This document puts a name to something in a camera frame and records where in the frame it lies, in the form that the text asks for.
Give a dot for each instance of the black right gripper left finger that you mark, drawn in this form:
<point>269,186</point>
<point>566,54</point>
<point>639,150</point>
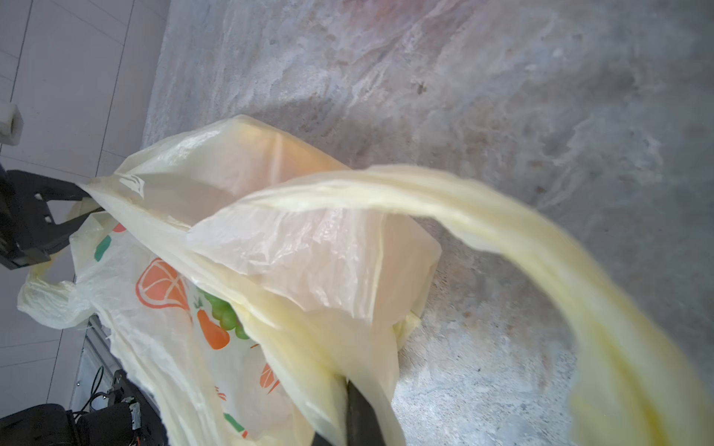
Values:
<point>318,440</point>

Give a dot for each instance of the green grape bunch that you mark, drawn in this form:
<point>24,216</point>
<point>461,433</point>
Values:
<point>223,312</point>

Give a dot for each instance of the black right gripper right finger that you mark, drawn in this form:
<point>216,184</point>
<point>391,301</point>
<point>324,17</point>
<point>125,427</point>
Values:
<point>361,420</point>

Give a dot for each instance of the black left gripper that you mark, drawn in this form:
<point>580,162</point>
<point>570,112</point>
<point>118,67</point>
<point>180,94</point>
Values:
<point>29,234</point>

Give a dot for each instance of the cream plastic fruit-print bag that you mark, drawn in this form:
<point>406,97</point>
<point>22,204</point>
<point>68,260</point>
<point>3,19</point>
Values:
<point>328,271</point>

